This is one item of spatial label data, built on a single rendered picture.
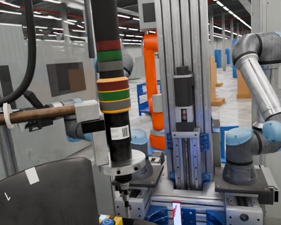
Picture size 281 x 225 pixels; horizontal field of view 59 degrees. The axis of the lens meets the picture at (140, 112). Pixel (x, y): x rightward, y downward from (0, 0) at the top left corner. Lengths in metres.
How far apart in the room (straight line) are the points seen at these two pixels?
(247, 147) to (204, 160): 0.30
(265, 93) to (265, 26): 1.19
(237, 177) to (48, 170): 0.88
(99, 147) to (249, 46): 0.87
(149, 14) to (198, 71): 3.19
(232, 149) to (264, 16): 1.23
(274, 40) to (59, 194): 0.99
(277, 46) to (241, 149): 0.45
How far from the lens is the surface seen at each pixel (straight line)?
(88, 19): 0.35
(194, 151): 1.27
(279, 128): 0.92
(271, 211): 2.51
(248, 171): 1.21
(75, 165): 0.53
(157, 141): 4.47
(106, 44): 0.33
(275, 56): 1.17
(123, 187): 0.38
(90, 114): 0.33
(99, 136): 0.34
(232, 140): 1.16
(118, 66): 0.33
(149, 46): 4.44
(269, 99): 0.98
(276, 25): 2.14
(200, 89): 1.29
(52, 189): 0.50
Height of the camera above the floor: 1.61
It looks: 11 degrees down
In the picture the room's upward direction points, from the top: 5 degrees counter-clockwise
